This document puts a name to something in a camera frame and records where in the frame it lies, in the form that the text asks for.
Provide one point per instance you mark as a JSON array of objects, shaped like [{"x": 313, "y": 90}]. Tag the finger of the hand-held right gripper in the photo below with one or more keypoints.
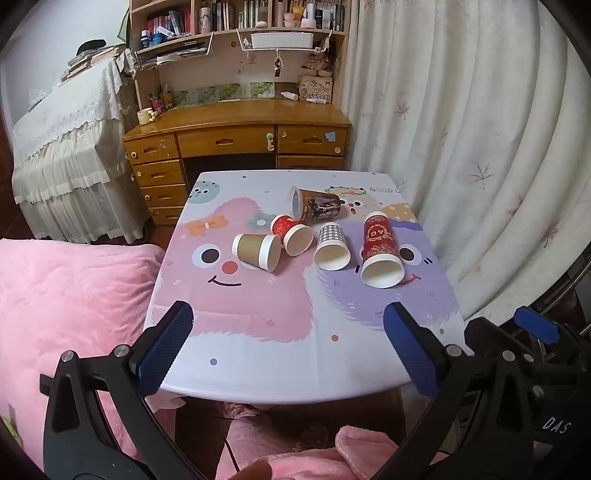
[
  {"x": 485, "y": 334},
  {"x": 538, "y": 325}
]

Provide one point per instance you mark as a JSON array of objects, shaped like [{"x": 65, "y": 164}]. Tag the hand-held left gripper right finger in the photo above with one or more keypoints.
[{"x": 413, "y": 350}]

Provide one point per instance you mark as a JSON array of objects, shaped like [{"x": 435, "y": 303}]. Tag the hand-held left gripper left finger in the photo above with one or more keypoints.
[{"x": 164, "y": 350}]

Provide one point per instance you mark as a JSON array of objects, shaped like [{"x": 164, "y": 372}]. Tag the tall red paper cup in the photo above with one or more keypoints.
[{"x": 379, "y": 244}]

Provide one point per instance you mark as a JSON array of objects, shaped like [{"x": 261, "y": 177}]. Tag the checkered paper cup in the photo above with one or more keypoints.
[{"x": 332, "y": 244}]

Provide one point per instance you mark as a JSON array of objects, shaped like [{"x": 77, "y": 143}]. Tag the plain brown paper cup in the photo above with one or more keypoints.
[{"x": 251, "y": 248}]

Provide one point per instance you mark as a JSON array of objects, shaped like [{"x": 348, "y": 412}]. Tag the dark printed paper cup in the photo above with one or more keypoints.
[{"x": 321, "y": 205}]

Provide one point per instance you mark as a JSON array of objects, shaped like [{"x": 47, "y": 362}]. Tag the small red paper cup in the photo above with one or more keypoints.
[{"x": 288, "y": 230}]

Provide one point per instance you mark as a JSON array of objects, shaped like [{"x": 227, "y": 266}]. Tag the person's left hand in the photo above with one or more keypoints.
[{"x": 254, "y": 471}]

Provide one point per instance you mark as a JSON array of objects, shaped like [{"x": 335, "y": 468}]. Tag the pink fleece blanket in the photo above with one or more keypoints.
[{"x": 69, "y": 300}]

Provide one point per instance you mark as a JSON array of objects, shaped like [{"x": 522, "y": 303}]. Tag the cartoon printed tablecloth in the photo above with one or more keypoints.
[{"x": 277, "y": 318}]

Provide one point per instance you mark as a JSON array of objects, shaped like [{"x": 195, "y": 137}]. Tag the person's pink fleece clothing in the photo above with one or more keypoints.
[{"x": 323, "y": 461}]

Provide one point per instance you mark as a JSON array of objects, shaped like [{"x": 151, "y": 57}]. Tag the white lace furniture cover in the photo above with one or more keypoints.
[{"x": 69, "y": 152}]

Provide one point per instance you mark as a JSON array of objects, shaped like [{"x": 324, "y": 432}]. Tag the white patterned curtain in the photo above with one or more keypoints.
[{"x": 461, "y": 115}]

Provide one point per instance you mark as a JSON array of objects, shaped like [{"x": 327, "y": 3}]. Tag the cream ceramic mug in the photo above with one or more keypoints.
[{"x": 146, "y": 116}]

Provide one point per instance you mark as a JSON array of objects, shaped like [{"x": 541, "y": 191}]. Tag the wooden desk with drawers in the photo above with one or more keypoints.
[{"x": 240, "y": 122}]

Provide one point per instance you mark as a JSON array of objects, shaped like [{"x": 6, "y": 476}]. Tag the pen holder with pens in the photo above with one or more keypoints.
[{"x": 159, "y": 99}]

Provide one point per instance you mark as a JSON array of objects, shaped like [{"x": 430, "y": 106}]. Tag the row of green picture cards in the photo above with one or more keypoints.
[{"x": 221, "y": 91}]

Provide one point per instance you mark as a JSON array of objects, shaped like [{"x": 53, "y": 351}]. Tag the cardboard box with letters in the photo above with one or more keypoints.
[{"x": 315, "y": 87}]

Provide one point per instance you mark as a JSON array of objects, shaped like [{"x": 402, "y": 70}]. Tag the white tube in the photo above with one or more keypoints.
[{"x": 289, "y": 95}]

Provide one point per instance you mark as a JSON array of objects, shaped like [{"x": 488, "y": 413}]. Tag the wooden desk hutch shelf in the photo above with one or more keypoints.
[{"x": 194, "y": 64}]

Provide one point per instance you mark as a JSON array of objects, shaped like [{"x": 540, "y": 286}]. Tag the stack of books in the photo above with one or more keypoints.
[{"x": 90, "y": 60}]

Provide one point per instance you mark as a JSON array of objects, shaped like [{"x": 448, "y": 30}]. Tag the blue bottle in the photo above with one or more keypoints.
[{"x": 145, "y": 39}]

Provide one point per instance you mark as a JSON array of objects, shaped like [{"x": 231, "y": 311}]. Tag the row of books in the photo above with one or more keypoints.
[{"x": 244, "y": 13}]

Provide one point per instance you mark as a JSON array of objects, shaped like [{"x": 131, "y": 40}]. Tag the metal frame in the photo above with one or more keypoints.
[{"x": 565, "y": 286}]

